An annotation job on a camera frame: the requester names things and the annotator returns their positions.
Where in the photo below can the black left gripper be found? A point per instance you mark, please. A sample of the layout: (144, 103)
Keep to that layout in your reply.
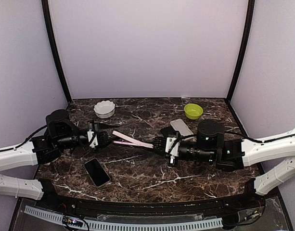
(99, 125)

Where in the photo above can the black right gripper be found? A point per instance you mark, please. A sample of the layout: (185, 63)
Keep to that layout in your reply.
(174, 162)

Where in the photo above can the white phone case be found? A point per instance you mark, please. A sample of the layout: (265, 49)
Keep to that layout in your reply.
(180, 126)

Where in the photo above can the pink phone case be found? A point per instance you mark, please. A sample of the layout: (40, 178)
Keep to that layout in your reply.
(132, 140)

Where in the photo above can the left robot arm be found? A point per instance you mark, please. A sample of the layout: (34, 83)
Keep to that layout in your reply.
(60, 134)

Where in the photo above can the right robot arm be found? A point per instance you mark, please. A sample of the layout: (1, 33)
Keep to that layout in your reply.
(211, 147)

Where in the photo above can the white scalloped bowl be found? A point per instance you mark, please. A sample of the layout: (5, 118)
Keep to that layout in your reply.
(104, 109)

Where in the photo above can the green bowl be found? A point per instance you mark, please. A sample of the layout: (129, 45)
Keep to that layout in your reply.
(193, 111)

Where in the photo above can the small circuit board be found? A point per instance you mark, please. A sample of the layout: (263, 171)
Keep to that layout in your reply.
(72, 222)

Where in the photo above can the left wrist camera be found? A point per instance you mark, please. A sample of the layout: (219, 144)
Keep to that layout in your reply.
(98, 139)

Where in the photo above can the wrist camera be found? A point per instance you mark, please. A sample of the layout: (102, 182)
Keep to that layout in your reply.
(98, 139)
(165, 143)

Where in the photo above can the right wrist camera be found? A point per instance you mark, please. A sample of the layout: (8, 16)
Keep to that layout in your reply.
(165, 143)

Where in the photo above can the black front rail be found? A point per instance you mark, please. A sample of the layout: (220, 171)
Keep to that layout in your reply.
(90, 208)

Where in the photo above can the white slotted cable duct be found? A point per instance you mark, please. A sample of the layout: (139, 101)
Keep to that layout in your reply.
(94, 225)

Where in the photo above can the left black frame post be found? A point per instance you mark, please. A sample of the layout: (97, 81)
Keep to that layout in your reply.
(54, 50)

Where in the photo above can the black frame post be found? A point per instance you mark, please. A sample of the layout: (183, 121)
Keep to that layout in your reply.
(242, 50)
(54, 50)

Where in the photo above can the right black frame post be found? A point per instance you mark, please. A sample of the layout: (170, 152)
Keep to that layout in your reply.
(242, 50)

